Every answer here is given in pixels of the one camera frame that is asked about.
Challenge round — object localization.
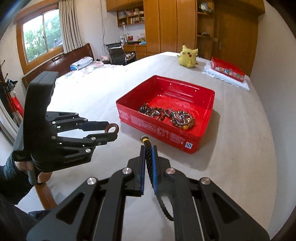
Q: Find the brown wooden ring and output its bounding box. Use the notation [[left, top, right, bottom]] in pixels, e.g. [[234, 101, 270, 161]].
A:
[[104, 123, 120, 135]]

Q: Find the black braided cord charm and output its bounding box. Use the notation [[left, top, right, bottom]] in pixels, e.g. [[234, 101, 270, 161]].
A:
[[140, 136, 174, 221]]

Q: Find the black bead necklace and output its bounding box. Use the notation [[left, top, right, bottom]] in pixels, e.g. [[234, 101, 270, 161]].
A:
[[138, 102, 166, 122]]

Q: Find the brown wooden bead bracelet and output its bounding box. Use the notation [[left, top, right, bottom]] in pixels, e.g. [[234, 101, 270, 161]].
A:
[[170, 110, 196, 130]]

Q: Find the person's left hand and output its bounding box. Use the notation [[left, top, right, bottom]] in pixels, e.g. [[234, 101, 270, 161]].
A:
[[15, 161, 53, 183]]

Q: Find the wooden headboard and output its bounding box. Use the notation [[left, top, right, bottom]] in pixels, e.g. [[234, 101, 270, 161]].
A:
[[22, 43, 94, 89]]

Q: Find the folded blue white cloth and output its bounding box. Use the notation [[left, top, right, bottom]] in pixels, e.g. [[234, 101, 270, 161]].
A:
[[70, 56, 93, 70]]

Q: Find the floral bedspread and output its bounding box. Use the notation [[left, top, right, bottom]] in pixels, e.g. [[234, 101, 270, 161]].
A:
[[58, 60, 123, 79]]

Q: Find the beige curtain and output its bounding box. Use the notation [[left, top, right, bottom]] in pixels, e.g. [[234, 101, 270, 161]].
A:
[[58, 1, 83, 54]]

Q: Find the black office chair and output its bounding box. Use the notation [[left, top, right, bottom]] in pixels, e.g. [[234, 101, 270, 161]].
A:
[[106, 42, 137, 65]]

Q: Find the window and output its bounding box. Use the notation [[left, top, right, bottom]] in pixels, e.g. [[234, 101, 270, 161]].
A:
[[15, 1, 63, 74]]

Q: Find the red tin box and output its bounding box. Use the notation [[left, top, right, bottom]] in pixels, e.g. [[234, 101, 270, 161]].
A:
[[116, 75, 215, 154]]

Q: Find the wooden desk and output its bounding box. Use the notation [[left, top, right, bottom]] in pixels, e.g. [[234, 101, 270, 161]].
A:
[[123, 44, 147, 60]]

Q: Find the yellow Pikachu plush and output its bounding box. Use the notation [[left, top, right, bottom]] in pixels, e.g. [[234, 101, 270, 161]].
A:
[[177, 45, 198, 68]]

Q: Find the white folded towel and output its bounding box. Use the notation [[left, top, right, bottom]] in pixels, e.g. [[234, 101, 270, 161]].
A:
[[202, 61, 250, 91]]

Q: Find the wooden wardrobe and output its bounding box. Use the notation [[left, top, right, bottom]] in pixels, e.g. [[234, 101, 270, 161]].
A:
[[106, 1, 214, 59]]

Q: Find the red tin lid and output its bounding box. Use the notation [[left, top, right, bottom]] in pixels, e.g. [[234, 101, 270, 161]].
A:
[[211, 57, 245, 82]]

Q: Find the wooden door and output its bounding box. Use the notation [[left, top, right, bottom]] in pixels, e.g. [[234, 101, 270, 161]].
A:
[[212, 0, 265, 76]]

